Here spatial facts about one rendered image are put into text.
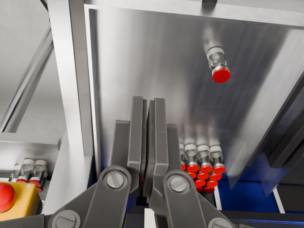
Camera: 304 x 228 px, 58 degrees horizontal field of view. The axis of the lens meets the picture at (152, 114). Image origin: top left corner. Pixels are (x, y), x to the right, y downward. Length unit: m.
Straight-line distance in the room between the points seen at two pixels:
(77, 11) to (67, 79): 0.12
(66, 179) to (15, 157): 0.14
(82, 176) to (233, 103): 0.27
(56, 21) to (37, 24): 1.08
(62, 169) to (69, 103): 0.12
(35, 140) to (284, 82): 0.41
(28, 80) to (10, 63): 0.73
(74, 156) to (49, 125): 1.39
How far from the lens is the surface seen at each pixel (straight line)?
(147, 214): 0.44
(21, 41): 1.52
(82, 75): 0.37
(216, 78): 0.33
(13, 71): 1.65
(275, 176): 0.59
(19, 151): 0.56
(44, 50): 1.02
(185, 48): 0.36
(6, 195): 0.44
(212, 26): 0.35
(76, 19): 0.33
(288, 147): 0.52
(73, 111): 0.45
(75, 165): 0.49
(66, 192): 0.46
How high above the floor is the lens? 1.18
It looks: 44 degrees down
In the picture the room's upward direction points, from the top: 180 degrees clockwise
